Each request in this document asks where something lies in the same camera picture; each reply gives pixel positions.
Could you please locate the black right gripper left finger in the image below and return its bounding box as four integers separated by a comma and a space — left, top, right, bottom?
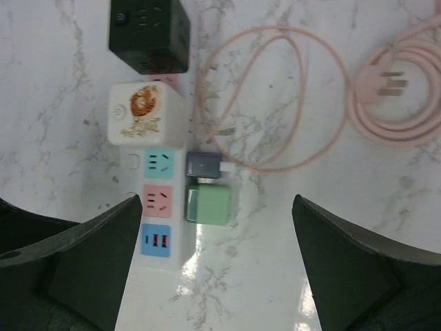
1, 196, 142, 330

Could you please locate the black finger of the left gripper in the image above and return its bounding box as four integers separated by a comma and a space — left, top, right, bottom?
1, 199, 83, 255

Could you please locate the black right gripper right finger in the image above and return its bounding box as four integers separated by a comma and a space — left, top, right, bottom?
291, 194, 440, 330

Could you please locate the white power strip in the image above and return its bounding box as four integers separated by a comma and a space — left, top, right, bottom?
120, 73, 196, 270

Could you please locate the white cube adapter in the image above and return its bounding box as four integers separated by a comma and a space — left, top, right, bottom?
107, 81, 189, 150

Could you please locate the black cube adapter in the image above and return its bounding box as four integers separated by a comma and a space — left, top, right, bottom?
108, 0, 191, 74

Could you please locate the green cube adapter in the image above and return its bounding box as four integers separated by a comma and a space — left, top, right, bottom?
185, 183, 232, 226

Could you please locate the grey small charger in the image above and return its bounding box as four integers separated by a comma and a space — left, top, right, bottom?
185, 151, 236, 179

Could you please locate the pink coiled socket cord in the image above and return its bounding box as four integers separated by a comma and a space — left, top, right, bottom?
344, 0, 441, 148

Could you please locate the thin pink charging cable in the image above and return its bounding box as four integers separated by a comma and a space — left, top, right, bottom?
194, 26, 345, 172

